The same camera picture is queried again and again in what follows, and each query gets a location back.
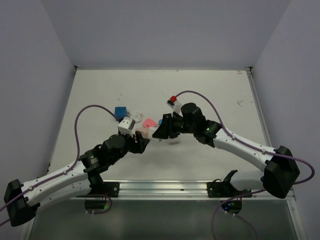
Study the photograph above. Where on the blue cube socket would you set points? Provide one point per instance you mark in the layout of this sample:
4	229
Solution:
120	112

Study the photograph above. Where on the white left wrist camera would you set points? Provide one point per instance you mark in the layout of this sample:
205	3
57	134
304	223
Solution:
126	126

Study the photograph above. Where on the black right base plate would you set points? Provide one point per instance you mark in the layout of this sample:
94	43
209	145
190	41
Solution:
223	189

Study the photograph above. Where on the peach cube socket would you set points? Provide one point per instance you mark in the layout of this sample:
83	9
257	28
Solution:
144	132

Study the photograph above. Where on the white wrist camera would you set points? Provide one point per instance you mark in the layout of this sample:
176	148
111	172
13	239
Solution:
174	104
126	126

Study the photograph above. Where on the white charger plug front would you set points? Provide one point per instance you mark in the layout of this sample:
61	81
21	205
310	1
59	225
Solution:
151	131

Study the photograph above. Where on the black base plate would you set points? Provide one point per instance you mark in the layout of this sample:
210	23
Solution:
223	189
107	188

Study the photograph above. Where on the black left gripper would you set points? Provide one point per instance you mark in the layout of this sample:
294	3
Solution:
138	146

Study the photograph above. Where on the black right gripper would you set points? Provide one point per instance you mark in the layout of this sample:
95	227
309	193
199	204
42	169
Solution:
163	131

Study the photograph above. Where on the white plug adapter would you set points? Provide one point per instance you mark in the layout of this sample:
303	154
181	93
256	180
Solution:
137	117

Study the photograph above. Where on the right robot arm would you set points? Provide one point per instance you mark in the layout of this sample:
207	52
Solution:
276	173

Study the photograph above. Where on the pink extension socket plug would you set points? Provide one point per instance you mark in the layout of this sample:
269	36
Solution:
148	123

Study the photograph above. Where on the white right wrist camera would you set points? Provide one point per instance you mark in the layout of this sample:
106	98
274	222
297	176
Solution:
174	104

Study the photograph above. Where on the aluminium mounting rail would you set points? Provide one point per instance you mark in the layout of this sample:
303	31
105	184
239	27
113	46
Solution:
129	190

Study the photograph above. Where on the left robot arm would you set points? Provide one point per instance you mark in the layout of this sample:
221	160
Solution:
78	179

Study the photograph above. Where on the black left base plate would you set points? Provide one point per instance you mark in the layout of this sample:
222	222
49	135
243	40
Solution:
107	188

